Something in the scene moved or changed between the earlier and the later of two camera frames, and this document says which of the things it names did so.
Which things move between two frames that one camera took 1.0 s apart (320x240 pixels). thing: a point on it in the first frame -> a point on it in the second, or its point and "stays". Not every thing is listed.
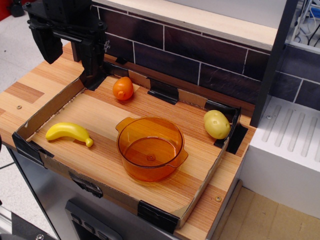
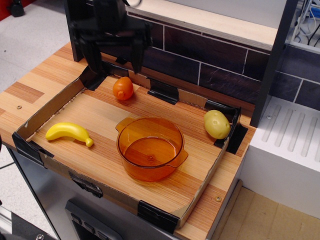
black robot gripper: x=73 y=19 -> x=110 y=22
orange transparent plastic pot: x=150 y=148 stays
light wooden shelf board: x=198 y=19 stays
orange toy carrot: x=123 y=88 stays
